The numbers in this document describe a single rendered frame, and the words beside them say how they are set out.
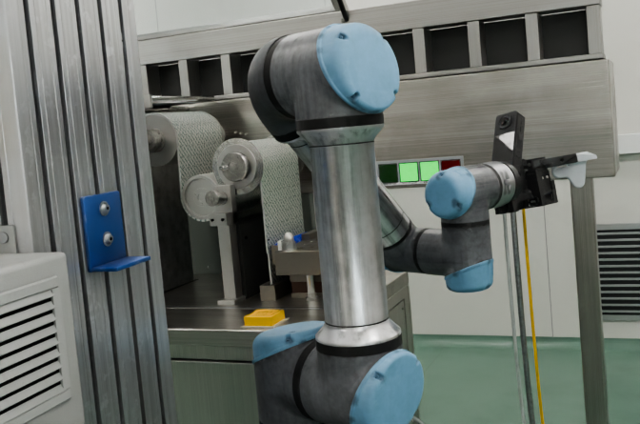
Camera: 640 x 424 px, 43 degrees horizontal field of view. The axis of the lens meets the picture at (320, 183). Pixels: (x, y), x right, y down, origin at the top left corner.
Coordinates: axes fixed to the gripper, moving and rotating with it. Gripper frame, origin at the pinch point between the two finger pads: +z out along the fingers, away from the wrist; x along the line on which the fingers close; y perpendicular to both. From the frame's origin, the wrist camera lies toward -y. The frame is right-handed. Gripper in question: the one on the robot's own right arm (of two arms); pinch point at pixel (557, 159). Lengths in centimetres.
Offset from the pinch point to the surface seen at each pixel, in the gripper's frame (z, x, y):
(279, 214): 8, -88, 1
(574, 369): 230, -144, 105
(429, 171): 43, -64, -4
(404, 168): 40, -70, -6
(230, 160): -5, -88, -15
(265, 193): 1, -85, -5
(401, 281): 37, -76, 25
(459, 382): 184, -182, 100
